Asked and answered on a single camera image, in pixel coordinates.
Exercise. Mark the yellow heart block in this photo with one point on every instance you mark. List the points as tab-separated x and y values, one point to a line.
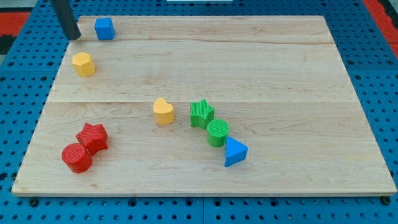
163	111

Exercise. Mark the yellow hexagon block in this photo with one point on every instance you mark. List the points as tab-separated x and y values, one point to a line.
83	64

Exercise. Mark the green star block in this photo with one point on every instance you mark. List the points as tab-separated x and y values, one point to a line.
201	113

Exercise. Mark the green cylinder block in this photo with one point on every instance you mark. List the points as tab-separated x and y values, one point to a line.
218	130

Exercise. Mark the blue triangle block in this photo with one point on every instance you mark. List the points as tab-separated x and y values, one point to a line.
235	152

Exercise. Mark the light wooden board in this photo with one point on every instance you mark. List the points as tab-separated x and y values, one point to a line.
278	81

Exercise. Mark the red star block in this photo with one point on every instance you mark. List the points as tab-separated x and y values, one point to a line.
93	137

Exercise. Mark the blue cube block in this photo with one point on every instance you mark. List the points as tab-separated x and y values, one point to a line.
104	29

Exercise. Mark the red cylinder block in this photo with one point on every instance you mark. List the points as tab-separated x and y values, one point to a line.
76	157

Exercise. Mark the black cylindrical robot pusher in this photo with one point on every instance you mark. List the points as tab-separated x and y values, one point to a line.
65	16

